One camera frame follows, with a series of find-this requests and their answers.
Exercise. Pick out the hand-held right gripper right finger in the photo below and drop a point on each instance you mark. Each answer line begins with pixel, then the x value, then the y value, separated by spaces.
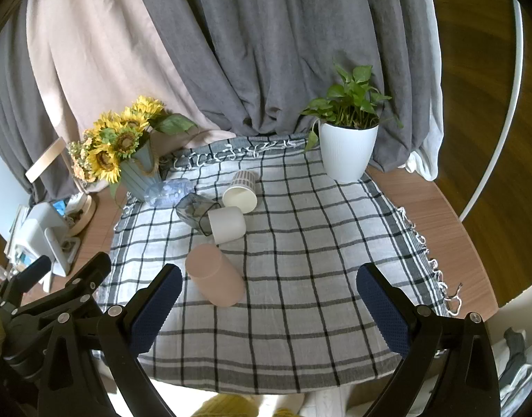
pixel 384 315

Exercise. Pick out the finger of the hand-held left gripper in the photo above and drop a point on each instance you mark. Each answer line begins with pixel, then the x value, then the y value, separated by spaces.
pixel 31 271
pixel 90 274

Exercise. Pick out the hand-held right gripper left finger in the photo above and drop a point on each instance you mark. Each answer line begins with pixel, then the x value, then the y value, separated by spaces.
pixel 155 312

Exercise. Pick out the pink cup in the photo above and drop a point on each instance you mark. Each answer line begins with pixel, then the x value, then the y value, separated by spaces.
pixel 213 276

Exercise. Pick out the grey glass cup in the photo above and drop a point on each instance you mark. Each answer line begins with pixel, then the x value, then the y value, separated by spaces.
pixel 194 213

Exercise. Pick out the white paper cup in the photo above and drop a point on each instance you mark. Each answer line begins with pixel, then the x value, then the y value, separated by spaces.
pixel 239 200

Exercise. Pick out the striped cup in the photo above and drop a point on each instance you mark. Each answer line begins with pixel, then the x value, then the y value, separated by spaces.
pixel 245 179

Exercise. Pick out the white desktop device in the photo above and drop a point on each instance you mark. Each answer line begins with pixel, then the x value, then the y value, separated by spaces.
pixel 42 232

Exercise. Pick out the round wooden stand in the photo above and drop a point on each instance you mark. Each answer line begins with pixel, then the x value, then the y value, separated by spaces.
pixel 82 216

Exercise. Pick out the white panel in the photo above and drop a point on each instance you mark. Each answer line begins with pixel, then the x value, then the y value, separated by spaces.
pixel 1 191

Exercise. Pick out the checked tablecloth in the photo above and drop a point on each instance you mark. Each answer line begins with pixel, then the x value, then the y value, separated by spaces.
pixel 292 278

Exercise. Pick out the blue-grey ribbed vase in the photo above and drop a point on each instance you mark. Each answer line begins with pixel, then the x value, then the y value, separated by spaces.
pixel 140 178

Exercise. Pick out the person's yellow clothing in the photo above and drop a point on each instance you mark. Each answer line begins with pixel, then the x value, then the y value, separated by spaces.
pixel 222 406

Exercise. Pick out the grey cloth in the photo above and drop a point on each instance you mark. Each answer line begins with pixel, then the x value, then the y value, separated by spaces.
pixel 514 347

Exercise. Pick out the sunflower bouquet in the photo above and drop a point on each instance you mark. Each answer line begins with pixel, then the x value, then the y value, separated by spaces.
pixel 118 139

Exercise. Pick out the white cloth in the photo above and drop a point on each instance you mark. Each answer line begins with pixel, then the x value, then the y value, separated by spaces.
pixel 515 388

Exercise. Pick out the grey curtain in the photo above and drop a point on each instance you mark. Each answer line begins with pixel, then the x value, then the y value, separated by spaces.
pixel 283 43
pixel 14 117

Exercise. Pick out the white ribbed plant pot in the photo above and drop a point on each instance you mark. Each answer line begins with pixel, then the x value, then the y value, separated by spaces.
pixel 348 154

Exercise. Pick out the white sheer curtain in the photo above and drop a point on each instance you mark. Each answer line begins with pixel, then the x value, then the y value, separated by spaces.
pixel 428 147

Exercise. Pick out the green pothos plant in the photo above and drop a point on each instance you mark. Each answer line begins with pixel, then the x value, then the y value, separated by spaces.
pixel 357 95

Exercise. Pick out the beige curtain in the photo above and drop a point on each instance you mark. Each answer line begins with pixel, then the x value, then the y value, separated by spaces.
pixel 100 52

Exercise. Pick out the white curved pole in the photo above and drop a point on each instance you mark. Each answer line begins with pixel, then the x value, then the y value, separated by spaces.
pixel 507 108

